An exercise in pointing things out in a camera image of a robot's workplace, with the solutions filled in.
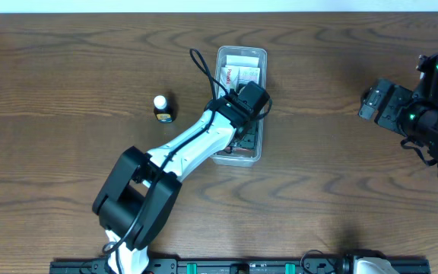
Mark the white label in container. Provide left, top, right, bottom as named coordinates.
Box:
left=226, top=55, right=259, bottom=68

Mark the red Panadol box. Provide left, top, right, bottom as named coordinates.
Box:
left=224, top=122, right=258, bottom=158

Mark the dark syrup bottle white cap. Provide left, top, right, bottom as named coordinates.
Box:
left=154, top=95, right=174, bottom=123

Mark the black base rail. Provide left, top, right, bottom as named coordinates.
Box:
left=49, top=250, right=431, bottom=274

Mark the white Panadol box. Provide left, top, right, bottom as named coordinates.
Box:
left=220, top=65, right=240, bottom=93

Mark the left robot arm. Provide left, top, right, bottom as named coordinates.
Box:
left=92, top=95, right=271, bottom=273

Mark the clear plastic container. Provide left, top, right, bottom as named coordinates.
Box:
left=211, top=46, right=268, bottom=167

